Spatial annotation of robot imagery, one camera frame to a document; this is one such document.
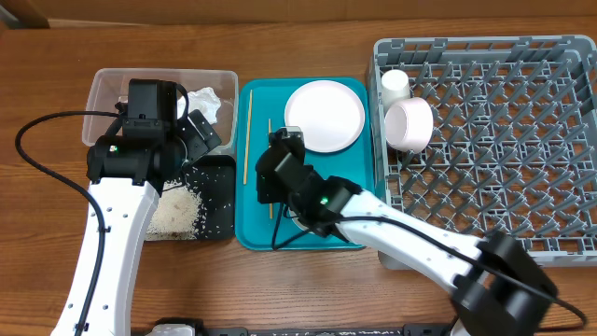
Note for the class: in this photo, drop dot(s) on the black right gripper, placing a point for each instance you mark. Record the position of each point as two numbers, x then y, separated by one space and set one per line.
263 195

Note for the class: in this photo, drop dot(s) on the pink bowl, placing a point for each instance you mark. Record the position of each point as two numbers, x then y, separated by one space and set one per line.
409 125

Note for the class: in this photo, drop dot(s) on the white paper cup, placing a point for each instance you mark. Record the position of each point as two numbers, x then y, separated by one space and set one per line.
395 87

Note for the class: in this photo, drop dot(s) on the white grey bowl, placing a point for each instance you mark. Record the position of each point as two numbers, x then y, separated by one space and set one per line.
295 218

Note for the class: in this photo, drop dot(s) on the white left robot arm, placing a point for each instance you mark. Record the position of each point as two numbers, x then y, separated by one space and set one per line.
149 143

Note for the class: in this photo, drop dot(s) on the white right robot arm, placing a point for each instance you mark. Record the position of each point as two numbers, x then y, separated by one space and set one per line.
496 288

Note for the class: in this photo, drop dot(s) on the black food waste tray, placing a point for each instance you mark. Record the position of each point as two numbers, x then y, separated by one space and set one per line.
217 205

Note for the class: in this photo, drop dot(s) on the grey dishwasher rack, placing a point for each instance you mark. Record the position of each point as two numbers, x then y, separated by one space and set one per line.
513 147

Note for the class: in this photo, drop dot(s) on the right wooden chopstick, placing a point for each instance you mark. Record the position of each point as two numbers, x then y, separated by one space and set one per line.
270 204

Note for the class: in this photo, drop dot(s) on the wooden chopstick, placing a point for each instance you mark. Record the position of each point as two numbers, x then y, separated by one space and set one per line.
270 204
247 138

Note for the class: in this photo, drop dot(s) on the teal plastic tray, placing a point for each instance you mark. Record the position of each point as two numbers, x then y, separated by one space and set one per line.
253 227

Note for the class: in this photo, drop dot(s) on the white pink plate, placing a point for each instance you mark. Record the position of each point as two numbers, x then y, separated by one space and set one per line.
330 115

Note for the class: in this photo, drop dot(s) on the left wooden chopstick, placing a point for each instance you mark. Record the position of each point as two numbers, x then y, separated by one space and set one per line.
247 138

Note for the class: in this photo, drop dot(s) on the crumpled white napkin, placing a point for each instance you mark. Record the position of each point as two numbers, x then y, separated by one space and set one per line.
204 100

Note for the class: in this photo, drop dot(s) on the pile of rice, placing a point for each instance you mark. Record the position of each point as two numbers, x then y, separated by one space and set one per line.
175 214

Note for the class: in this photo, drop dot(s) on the clear plastic bin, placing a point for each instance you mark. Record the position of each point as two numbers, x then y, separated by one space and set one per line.
111 85

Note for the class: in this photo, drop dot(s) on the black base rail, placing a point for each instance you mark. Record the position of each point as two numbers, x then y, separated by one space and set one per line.
190 326

